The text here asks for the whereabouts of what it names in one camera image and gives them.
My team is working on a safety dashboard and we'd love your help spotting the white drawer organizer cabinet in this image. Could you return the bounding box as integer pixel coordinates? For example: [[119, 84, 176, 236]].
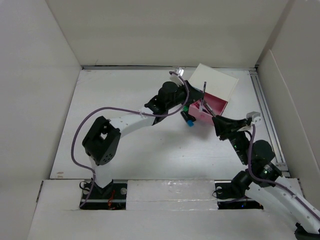
[[188, 63, 239, 102]]

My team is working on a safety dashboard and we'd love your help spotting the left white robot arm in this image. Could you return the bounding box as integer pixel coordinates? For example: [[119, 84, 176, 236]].
[[82, 81, 204, 166]]

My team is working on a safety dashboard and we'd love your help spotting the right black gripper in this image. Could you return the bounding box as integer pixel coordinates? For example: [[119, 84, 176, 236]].
[[210, 114, 250, 165]]

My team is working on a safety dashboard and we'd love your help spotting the purple pen pair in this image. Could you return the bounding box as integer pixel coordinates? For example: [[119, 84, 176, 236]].
[[199, 81, 207, 112]]

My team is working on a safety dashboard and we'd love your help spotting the black refill pen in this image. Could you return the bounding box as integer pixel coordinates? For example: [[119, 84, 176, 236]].
[[204, 103, 216, 117]]

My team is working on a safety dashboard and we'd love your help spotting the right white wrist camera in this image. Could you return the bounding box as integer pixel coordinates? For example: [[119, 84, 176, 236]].
[[246, 111, 262, 126]]

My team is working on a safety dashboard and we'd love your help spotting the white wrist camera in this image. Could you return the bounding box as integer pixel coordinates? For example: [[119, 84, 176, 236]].
[[246, 111, 262, 126], [169, 67, 184, 82]]

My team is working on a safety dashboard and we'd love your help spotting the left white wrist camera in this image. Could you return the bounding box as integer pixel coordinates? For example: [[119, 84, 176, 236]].
[[169, 67, 184, 82]]

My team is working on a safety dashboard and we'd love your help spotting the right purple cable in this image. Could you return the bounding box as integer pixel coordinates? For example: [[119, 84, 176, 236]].
[[247, 123, 320, 226]]

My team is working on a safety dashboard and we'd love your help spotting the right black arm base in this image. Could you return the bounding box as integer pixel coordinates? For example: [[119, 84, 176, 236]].
[[212, 171, 264, 210]]

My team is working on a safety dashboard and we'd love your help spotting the pink drawer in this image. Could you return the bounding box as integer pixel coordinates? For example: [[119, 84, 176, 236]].
[[188, 93, 228, 126]]

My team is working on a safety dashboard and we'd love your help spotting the purple cable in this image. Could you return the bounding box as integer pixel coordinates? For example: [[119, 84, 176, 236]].
[[247, 123, 320, 226], [71, 71, 191, 208]]

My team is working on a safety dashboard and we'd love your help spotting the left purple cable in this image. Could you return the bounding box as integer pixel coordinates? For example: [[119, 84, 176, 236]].
[[71, 71, 191, 208]]

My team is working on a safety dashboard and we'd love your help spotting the blue cap black marker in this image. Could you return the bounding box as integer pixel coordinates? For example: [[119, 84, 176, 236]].
[[180, 111, 196, 127]]

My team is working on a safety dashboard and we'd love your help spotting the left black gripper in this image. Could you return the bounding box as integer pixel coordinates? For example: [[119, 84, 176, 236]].
[[166, 80, 204, 111]]

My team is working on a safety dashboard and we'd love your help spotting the green cap black marker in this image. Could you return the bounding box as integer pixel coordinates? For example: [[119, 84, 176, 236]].
[[182, 106, 189, 112]]

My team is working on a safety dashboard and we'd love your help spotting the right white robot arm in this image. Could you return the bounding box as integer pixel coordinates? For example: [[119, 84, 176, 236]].
[[212, 112, 320, 240]]

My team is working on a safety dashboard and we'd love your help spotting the metal rail right edge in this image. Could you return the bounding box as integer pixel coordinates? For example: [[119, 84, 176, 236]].
[[249, 69, 291, 178]]

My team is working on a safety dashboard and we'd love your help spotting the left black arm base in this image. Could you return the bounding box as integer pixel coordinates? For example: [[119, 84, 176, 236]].
[[79, 180, 128, 211]]

